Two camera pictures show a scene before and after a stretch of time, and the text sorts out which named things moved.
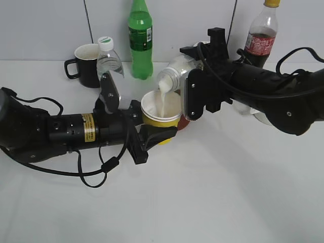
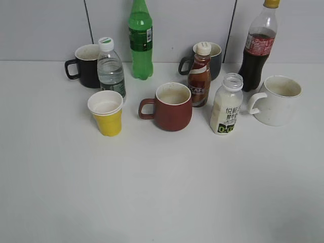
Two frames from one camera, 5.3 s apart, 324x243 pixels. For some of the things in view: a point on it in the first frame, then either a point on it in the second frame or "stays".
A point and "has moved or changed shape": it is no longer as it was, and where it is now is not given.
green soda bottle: [140, 27] stays
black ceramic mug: [86, 59] stays
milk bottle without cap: [174, 77] -> [227, 103]
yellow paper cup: [161, 108] has moved or changed shape
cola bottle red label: [261, 34] stays
